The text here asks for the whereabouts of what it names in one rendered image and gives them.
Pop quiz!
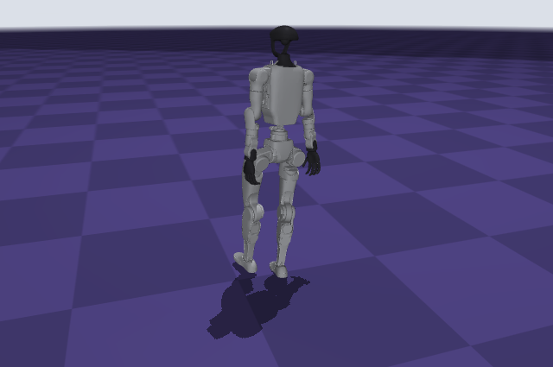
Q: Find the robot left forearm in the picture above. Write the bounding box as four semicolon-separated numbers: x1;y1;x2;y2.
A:
244;108;259;157

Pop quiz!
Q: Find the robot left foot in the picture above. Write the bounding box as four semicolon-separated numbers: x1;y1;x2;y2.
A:
233;252;257;273

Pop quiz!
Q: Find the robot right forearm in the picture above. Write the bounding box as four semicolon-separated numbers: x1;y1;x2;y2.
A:
302;111;317;149

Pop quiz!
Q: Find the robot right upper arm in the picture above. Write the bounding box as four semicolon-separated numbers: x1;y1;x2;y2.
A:
299;68;315;117

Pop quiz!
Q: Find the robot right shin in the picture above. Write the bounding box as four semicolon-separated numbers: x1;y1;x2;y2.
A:
276;206;296;267

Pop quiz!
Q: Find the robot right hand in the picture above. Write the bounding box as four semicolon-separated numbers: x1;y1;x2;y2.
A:
302;140;321;176

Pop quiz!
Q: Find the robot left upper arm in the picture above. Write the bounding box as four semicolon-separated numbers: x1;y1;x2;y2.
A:
246;67;270;121

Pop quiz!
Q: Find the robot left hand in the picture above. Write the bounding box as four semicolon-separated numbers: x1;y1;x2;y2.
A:
243;149;260;185

